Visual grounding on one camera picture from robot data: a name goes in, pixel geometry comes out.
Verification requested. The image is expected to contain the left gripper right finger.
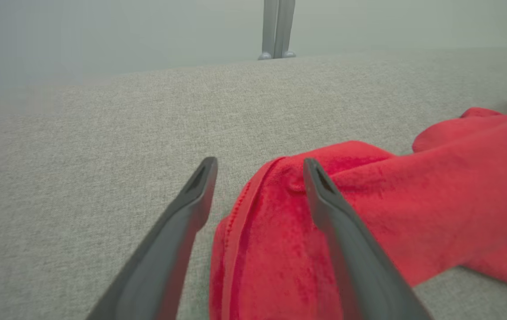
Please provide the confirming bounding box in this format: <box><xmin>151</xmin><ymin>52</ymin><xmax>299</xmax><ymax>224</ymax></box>
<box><xmin>303</xmin><ymin>157</ymin><xmax>434</xmax><ymax>320</ymax></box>

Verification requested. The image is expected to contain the grey partition post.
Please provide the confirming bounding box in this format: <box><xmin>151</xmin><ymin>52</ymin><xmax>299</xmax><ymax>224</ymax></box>
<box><xmin>258</xmin><ymin>0</ymin><xmax>297</xmax><ymax>60</ymax></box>

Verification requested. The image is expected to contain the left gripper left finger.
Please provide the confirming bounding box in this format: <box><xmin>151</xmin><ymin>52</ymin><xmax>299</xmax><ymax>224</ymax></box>
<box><xmin>85</xmin><ymin>156</ymin><xmax>219</xmax><ymax>320</ymax></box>

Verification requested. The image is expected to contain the red basketball jersey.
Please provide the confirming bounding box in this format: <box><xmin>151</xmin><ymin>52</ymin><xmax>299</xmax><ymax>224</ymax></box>
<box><xmin>209</xmin><ymin>82</ymin><xmax>507</xmax><ymax>320</ymax></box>

